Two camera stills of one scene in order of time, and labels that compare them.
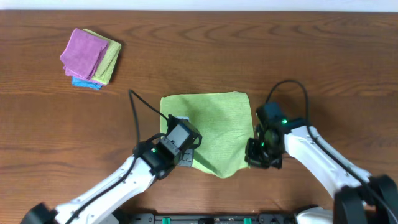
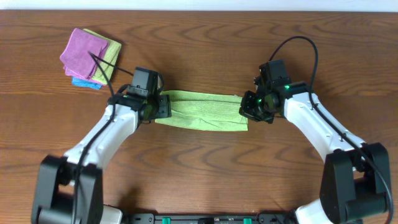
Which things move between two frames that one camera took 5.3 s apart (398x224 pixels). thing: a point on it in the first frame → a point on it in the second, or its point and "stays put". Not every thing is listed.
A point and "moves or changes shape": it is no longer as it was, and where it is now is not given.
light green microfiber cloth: (225, 120) moves or changes shape
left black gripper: (187, 156) → (165, 106)
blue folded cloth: (78, 82) stays put
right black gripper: (254, 154) → (247, 106)
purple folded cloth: (82, 54) stays put
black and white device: (211, 218) stays put
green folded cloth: (106, 61) stays put
